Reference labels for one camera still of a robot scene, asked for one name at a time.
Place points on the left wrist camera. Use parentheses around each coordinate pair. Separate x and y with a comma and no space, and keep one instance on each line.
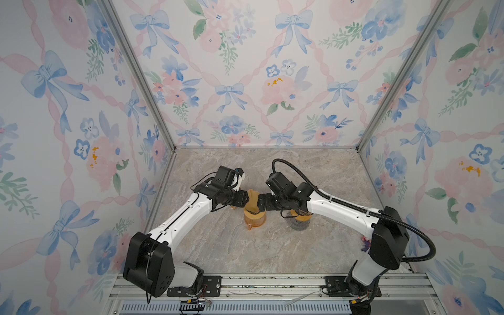
(238,179)

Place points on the aluminium corner post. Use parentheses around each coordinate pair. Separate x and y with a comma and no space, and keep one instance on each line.
(419,45)
(124,43)

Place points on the wooden ring dripper base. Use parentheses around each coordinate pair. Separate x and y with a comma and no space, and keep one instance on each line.
(302,218)

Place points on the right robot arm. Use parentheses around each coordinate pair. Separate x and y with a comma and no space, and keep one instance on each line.
(383,228)

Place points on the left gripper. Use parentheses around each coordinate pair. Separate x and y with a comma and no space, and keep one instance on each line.
(241,200)

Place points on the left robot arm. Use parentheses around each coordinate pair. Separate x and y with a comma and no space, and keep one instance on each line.
(150,265)

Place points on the orange glass carafe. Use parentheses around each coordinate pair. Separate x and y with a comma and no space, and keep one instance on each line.
(250,226)

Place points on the right aluminium corner post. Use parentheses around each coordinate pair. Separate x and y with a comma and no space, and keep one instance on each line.
(419,45)

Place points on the grey glass carafe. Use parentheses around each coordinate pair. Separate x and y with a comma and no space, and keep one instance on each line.
(298,225)

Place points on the purple yellow toy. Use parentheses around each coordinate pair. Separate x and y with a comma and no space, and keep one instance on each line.
(366,244)

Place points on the left aluminium corner post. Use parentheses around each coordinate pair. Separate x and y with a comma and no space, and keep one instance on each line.
(124,43)

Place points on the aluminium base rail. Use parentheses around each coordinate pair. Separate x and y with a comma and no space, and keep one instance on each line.
(280,294)

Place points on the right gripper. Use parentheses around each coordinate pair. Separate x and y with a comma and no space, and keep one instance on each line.
(267,198)

